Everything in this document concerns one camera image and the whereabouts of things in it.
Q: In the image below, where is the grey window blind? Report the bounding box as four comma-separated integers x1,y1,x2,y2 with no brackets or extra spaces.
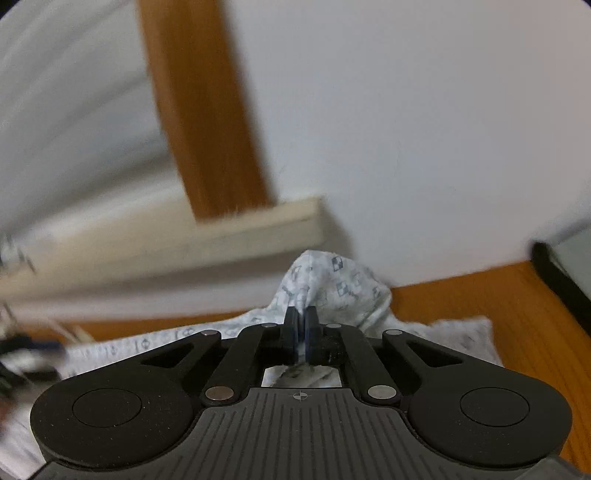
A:
0,0,185,241

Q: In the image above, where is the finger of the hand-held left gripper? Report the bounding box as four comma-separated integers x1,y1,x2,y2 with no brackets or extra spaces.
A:
25,340,69,359
0,364,61,387

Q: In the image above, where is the grey printed t-shirt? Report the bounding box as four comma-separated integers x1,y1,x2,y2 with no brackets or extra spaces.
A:
551,226,591,301

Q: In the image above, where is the white patterned pajama top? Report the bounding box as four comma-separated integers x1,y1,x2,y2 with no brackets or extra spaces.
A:
0,249,502,480

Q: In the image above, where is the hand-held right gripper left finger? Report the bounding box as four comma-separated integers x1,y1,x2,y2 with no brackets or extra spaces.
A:
139,305,301,407

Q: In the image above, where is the black folded cloth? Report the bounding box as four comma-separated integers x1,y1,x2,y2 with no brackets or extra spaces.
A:
531,240,591,333

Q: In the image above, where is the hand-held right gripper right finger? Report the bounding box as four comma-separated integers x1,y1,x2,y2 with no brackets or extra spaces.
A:
305,306,455,408

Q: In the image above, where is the wooden window frame side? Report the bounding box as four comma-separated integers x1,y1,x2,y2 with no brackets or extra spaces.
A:
136,0,278,222

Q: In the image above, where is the beige window sill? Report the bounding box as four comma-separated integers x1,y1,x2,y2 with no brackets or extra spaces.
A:
0,196,326,319

